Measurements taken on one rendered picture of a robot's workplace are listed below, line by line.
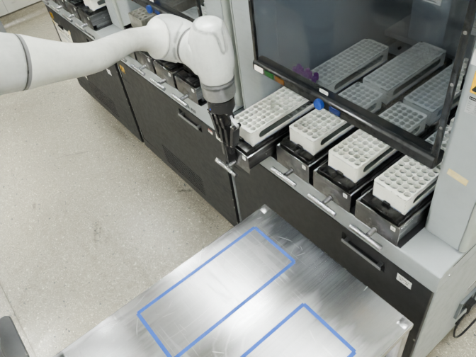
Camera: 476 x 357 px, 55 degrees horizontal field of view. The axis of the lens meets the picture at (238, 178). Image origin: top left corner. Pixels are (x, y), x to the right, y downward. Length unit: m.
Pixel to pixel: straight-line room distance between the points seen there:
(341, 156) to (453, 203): 0.30
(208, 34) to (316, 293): 0.63
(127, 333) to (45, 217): 1.61
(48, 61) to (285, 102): 0.76
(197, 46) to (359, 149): 0.50
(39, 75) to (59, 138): 2.16
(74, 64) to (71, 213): 1.67
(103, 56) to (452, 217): 0.85
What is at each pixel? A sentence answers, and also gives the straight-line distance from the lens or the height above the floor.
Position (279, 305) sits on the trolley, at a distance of 1.02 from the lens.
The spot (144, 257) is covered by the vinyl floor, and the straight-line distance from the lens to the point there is 2.20.
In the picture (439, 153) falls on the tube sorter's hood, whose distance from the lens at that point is 1.09.
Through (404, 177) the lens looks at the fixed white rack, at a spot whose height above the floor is 0.86.
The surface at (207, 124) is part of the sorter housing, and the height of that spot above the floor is 0.67.
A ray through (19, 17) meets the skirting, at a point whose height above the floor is 0.03.
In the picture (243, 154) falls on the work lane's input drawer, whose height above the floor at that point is 0.81.
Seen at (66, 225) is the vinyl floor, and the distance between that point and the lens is 2.50.
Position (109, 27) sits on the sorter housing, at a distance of 2.37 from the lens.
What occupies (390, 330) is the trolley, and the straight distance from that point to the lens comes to 1.01.
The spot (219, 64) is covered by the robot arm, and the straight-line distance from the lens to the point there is 1.14.
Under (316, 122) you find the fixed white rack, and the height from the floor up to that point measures 0.86.
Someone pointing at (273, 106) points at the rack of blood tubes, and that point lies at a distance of 1.43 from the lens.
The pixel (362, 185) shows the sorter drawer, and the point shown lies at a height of 0.80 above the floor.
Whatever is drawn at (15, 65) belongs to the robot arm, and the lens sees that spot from 0.88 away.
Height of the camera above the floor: 1.72
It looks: 45 degrees down
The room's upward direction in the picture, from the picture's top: 10 degrees counter-clockwise
